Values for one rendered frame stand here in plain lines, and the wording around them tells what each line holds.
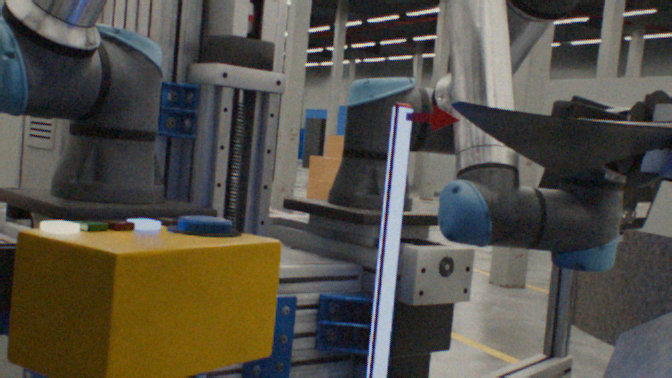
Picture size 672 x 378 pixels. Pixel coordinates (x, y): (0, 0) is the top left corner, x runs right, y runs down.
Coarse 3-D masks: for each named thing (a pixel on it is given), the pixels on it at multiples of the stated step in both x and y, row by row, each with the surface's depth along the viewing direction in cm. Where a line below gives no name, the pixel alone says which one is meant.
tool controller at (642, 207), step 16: (576, 96) 132; (544, 176) 135; (560, 176) 133; (624, 192) 133; (640, 192) 140; (656, 192) 148; (624, 208) 135; (640, 208) 144; (624, 224) 141; (640, 224) 149
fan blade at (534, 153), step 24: (480, 120) 73; (504, 120) 71; (528, 120) 69; (552, 120) 67; (576, 120) 66; (600, 120) 65; (504, 144) 81; (528, 144) 80; (552, 144) 79; (576, 144) 78; (600, 144) 77; (624, 144) 77; (648, 144) 76; (552, 168) 85; (576, 168) 85
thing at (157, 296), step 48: (48, 240) 55; (96, 240) 55; (144, 240) 57; (192, 240) 59; (240, 240) 61; (48, 288) 55; (96, 288) 52; (144, 288) 53; (192, 288) 57; (240, 288) 60; (48, 336) 54; (96, 336) 52; (144, 336) 54; (192, 336) 57; (240, 336) 61
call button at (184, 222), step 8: (184, 216) 64; (192, 216) 64; (200, 216) 65; (208, 216) 66; (184, 224) 62; (192, 224) 62; (200, 224) 62; (208, 224) 62; (216, 224) 62; (224, 224) 63; (208, 232) 62; (216, 232) 62; (224, 232) 63
